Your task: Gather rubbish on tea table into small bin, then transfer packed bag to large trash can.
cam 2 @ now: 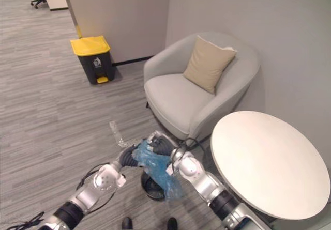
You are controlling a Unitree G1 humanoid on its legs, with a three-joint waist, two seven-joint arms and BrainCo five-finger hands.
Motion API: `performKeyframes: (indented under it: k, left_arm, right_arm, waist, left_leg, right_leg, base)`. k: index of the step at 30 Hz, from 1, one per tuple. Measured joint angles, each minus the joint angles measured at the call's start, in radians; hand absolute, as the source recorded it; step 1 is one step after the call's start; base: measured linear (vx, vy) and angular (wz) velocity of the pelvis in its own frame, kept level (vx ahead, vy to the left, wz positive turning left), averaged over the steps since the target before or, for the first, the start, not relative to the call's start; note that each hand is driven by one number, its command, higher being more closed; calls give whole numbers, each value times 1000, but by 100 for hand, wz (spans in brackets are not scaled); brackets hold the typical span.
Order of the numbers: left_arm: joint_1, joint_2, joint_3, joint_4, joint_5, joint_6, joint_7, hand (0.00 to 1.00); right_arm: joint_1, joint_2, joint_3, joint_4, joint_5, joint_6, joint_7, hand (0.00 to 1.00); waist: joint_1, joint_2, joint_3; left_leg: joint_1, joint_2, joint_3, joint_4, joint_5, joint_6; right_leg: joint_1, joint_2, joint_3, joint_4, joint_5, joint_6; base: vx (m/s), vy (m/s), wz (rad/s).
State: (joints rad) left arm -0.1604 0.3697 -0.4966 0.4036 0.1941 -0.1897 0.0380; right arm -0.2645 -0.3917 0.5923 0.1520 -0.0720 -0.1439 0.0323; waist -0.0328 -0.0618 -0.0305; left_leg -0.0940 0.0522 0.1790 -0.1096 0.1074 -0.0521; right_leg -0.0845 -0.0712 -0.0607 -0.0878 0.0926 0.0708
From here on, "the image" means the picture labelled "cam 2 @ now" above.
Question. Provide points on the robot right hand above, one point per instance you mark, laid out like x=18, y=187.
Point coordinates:
x=161, y=145

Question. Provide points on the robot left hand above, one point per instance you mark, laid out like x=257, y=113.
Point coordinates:
x=128, y=159

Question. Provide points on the blue plastic trash bag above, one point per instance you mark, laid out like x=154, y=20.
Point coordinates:
x=160, y=171

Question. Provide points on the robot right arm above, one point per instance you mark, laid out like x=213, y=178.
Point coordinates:
x=207, y=186

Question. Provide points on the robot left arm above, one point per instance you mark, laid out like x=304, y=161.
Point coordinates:
x=85, y=193

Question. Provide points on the small black bin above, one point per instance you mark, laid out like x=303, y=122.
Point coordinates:
x=152, y=186

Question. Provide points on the large yellow-lidded trash can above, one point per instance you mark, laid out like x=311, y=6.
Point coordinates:
x=93, y=59

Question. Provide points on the round white tea table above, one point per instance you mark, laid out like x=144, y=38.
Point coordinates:
x=269, y=165

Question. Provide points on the clear plastic wrapper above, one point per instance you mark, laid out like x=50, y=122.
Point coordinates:
x=117, y=134

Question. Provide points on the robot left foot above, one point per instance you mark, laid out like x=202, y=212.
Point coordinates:
x=127, y=223

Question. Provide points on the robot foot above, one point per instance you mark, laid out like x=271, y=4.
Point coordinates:
x=172, y=223
x=127, y=223

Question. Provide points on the grey armchair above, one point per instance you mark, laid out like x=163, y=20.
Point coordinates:
x=196, y=85

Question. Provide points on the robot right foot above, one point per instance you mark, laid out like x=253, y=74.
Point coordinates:
x=172, y=223

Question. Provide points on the beige cushion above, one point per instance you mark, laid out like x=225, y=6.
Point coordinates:
x=208, y=63

